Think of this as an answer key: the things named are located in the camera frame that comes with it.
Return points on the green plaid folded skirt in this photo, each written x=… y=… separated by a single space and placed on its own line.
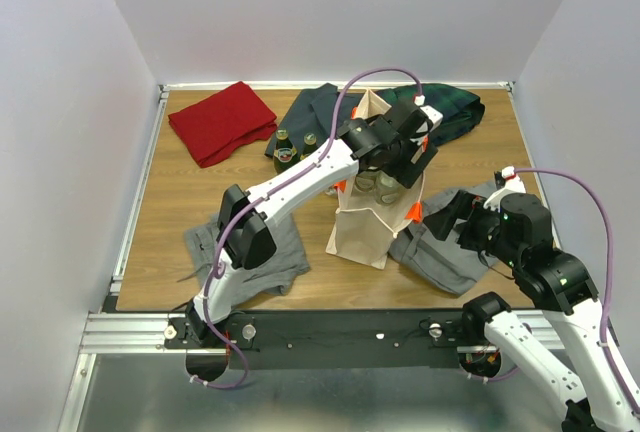
x=462 y=111

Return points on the green Perrier bottle red label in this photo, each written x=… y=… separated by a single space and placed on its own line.
x=285 y=154

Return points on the dark teal folded jacket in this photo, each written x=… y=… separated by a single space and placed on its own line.
x=312 y=112

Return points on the grey knit shorts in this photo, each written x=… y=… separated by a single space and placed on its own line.
x=274 y=277

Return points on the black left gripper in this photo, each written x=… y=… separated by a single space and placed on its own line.
x=406 y=172

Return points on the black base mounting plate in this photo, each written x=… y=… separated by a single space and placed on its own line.
x=332 y=339

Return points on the green Perrier bottle yellow label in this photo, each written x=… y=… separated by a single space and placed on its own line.
x=310 y=145

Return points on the beige canvas tote bag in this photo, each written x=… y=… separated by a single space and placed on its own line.
x=363 y=229

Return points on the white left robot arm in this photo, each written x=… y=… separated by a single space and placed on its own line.
x=247 y=219

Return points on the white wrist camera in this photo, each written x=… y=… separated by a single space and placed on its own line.
x=507 y=182
x=432 y=120

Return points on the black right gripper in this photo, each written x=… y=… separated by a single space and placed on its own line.
x=463 y=204

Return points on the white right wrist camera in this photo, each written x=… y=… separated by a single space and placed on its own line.
x=507 y=182

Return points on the red folded cloth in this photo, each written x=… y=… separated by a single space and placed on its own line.
x=215 y=127

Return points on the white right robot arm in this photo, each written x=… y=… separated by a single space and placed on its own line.
x=595 y=392

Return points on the grey pleated skirt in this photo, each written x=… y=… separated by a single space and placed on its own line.
x=442 y=263

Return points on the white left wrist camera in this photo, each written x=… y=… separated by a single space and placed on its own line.
x=432 y=120

